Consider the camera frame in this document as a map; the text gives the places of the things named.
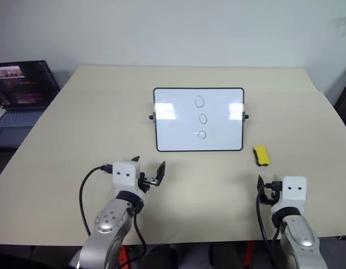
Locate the yellow whiteboard eraser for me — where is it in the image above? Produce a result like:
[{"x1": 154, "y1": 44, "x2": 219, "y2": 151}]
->
[{"x1": 252, "y1": 145, "x2": 272, "y2": 165}]

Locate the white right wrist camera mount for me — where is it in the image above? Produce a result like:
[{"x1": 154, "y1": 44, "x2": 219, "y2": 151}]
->
[{"x1": 270, "y1": 175, "x2": 308, "y2": 210}]

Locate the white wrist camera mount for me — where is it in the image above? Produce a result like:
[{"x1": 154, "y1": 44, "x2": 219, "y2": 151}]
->
[
  {"x1": 112, "y1": 160, "x2": 147, "y2": 201},
  {"x1": 270, "y1": 175, "x2": 308, "y2": 210}
]

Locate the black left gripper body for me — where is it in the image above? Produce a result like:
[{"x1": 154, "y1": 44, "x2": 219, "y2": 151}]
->
[{"x1": 137, "y1": 171, "x2": 158, "y2": 194}]

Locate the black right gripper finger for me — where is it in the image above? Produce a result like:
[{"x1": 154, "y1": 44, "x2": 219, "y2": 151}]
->
[{"x1": 257, "y1": 174, "x2": 266, "y2": 197}]

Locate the orange frame part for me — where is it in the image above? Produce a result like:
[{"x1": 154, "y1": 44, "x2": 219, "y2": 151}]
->
[{"x1": 118, "y1": 245, "x2": 127, "y2": 269}]

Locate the dark open laptop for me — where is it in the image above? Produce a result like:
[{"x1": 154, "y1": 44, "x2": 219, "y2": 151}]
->
[{"x1": 0, "y1": 60, "x2": 61, "y2": 149}]

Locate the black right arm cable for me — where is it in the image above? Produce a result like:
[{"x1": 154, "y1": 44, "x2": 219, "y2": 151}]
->
[{"x1": 256, "y1": 180, "x2": 283, "y2": 269}]

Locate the small black-framed whiteboard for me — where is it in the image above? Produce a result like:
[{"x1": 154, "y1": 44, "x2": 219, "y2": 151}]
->
[{"x1": 149, "y1": 87, "x2": 250, "y2": 153}]

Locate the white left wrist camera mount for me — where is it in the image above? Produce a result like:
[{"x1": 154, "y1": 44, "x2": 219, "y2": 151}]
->
[{"x1": 112, "y1": 160, "x2": 147, "y2": 201}]

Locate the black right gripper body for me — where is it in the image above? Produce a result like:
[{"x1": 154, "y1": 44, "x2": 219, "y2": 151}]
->
[{"x1": 259, "y1": 187, "x2": 279, "y2": 206}]

